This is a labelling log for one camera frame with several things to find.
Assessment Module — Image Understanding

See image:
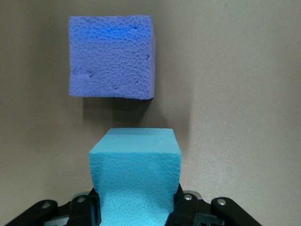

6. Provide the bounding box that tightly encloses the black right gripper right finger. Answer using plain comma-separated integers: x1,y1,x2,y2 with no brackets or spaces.
168,183,259,226

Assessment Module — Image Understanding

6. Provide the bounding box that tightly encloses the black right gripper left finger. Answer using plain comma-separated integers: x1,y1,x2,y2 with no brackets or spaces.
7,188,102,226

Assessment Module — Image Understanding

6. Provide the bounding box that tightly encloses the cyan foam cube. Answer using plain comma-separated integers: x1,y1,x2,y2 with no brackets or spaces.
88,128,182,226

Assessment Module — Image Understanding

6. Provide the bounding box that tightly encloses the purple foam cube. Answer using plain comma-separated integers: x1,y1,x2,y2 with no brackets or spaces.
68,15,156,99

